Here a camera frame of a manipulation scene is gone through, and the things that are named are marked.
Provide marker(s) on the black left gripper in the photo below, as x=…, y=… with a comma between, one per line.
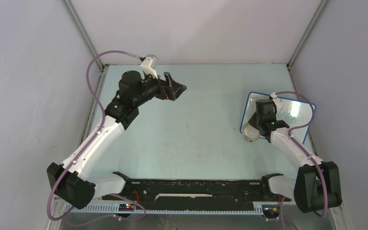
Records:
x=176, y=89

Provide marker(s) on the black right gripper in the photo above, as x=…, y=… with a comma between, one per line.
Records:
x=252, y=121

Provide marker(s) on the grey eraser sponge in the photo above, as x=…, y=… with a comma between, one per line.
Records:
x=250, y=133

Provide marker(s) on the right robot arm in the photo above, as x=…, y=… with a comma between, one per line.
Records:
x=317, y=184

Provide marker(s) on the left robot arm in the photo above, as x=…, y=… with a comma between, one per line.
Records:
x=71, y=179

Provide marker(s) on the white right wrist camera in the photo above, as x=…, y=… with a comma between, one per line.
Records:
x=278, y=102

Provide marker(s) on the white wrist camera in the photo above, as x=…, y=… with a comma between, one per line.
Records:
x=278, y=102
x=148, y=66

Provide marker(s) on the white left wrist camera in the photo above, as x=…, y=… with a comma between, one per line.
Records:
x=148, y=66

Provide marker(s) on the left aluminium frame post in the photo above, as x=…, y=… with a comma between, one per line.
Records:
x=69, y=6

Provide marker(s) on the aluminium frame post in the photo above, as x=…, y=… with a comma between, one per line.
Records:
x=69, y=6
x=306, y=34

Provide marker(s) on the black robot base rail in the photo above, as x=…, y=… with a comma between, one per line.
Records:
x=209, y=195

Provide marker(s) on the right aluminium frame post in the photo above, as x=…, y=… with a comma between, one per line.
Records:
x=306, y=34

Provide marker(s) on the grey slotted cable duct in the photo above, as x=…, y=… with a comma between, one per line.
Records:
x=124, y=208

